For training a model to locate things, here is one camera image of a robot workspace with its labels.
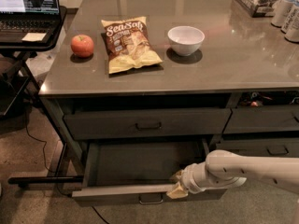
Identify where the white bowl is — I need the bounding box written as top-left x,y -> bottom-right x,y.
167,26 -> 205,56

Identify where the black laptop stand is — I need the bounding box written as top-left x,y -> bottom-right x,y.
0,6 -> 83,188

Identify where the red apple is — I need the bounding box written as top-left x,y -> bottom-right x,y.
71,35 -> 94,58

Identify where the sea salt chips bag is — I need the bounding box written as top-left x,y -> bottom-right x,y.
101,16 -> 162,74

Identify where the open black laptop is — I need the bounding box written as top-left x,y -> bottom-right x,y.
0,0 -> 60,46

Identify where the white can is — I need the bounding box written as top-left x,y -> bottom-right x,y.
271,0 -> 296,27
281,0 -> 299,34
285,16 -> 299,43

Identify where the white can middle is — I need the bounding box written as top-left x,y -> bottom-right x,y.
281,0 -> 299,34

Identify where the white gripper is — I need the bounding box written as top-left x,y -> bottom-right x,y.
166,162 -> 211,199

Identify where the white can right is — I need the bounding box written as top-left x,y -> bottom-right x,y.
285,16 -> 299,43

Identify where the white can left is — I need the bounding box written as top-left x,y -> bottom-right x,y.
271,0 -> 296,27

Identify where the grey drawer cabinet frame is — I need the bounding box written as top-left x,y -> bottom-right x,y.
37,91 -> 299,185

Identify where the black power cable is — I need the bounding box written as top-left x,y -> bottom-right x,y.
23,115 -> 110,224

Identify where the yellow sticky note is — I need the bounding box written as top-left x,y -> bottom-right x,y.
22,33 -> 46,42

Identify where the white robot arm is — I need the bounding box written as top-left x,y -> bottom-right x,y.
166,149 -> 299,199

